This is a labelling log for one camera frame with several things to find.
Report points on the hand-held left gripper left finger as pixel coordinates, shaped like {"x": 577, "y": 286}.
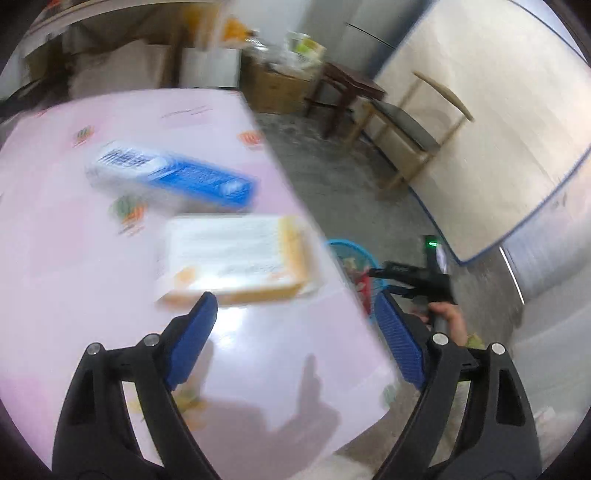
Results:
{"x": 191, "y": 341}

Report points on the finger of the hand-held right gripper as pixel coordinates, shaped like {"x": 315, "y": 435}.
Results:
{"x": 401, "y": 291}
{"x": 388, "y": 271}

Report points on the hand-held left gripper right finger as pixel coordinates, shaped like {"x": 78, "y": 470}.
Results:
{"x": 399, "y": 341}

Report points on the red snack bag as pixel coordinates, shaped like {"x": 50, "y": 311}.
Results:
{"x": 367, "y": 290}

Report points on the blue plastic basket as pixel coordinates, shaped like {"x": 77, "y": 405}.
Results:
{"x": 351, "y": 249}

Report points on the yellow white medicine box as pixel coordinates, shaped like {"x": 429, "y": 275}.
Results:
{"x": 240, "y": 254}

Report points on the person's right hand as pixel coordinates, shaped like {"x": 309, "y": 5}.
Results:
{"x": 455, "y": 323}

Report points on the wooden chair with dark seat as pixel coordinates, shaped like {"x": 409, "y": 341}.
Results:
{"x": 406, "y": 124}

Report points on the blue white toothpaste box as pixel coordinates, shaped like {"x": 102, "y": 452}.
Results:
{"x": 194, "y": 177}

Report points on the dark wooden stool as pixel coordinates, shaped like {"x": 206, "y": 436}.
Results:
{"x": 355, "y": 81}

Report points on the cardboard box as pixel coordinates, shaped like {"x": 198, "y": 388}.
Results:
{"x": 272, "y": 90}

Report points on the grey refrigerator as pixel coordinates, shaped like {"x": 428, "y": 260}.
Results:
{"x": 369, "y": 23}

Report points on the white cabinet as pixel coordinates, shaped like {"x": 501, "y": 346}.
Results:
{"x": 210, "y": 67}

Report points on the orange plastic bag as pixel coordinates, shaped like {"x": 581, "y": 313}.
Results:
{"x": 238, "y": 30}

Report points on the long wooden side table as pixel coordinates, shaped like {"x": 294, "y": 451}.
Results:
{"x": 115, "y": 18}

